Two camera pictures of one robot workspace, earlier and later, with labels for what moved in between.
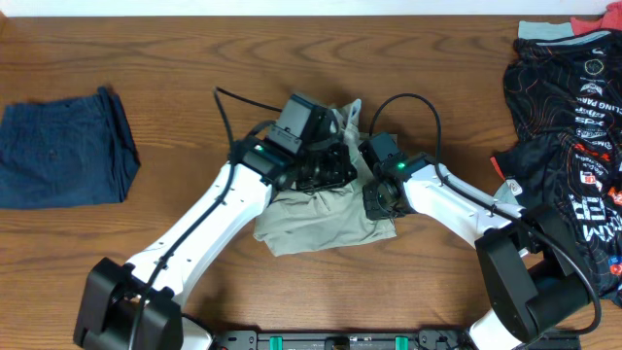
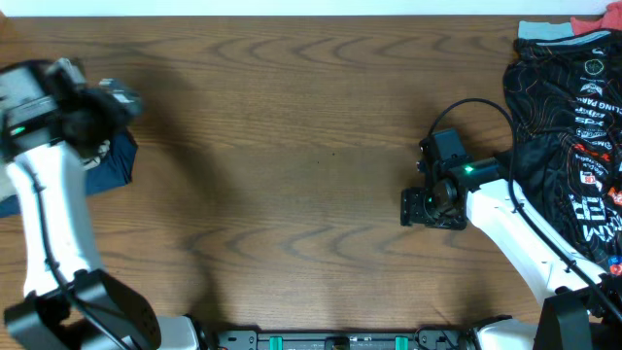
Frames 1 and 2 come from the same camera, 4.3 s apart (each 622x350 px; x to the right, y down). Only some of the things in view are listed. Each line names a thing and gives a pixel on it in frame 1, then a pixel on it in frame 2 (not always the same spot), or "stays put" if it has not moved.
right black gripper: (372, 210) to (411, 211)
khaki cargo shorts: (302, 222) to (91, 162)
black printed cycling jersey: (567, 102) stays put
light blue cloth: (544, 30) stays put
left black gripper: (341, 162) to (119, 117)
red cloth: (611, 18) stays put
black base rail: (344, 340) stays put
